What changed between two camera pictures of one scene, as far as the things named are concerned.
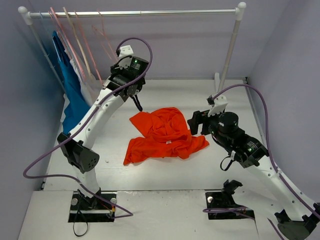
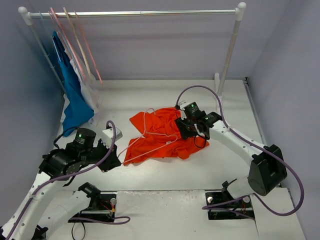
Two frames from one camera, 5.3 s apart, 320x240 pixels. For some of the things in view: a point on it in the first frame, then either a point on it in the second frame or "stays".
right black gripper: x=198 y=121 to x=186 y=125
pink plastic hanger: x=88 y=49 stays
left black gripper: x=133 y=92 to x=102 y=153
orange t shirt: x=166 y=134 stays
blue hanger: x=45 y=24 stays
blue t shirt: x=76 y=105 stays
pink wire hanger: x=105 y=37 to x=144 y=133
